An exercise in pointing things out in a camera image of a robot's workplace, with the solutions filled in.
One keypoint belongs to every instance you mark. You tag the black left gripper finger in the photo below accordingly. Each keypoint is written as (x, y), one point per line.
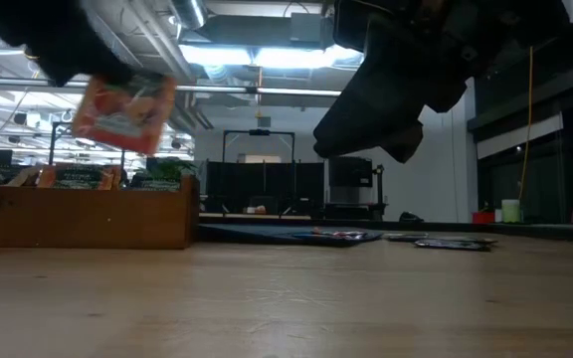
(107, 67)

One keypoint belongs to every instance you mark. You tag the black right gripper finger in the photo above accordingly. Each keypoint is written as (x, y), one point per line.
(406, 144)
(381, 104)

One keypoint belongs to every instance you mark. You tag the black monitor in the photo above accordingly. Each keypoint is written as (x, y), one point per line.
(350, 171)

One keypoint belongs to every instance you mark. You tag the black rounded object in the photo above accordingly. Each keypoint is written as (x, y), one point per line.
(411, 218)

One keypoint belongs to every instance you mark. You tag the long ceiling light tube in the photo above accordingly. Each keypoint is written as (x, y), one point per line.
(291, 91)

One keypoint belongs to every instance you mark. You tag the red container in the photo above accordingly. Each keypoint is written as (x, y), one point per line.
(483, 218)

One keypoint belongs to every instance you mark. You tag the green potted plant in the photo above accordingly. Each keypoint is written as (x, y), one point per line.
(167, 169)

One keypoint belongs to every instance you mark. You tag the bright ceiling light panel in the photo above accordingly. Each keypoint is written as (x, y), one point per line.
(266, 55)

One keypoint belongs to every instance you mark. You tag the pale green cup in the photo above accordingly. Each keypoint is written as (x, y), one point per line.
(511, 211)

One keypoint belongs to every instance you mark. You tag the black partition panels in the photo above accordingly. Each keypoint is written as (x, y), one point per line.
(266, 186)

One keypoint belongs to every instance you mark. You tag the wooden three-compartment tray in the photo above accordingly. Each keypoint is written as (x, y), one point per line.
(77, 219)

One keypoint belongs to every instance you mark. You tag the black camera stand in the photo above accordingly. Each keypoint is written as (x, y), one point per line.
(379, 189)

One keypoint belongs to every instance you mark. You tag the black metal gantry frame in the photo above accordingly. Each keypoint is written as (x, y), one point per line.
(259, 132)

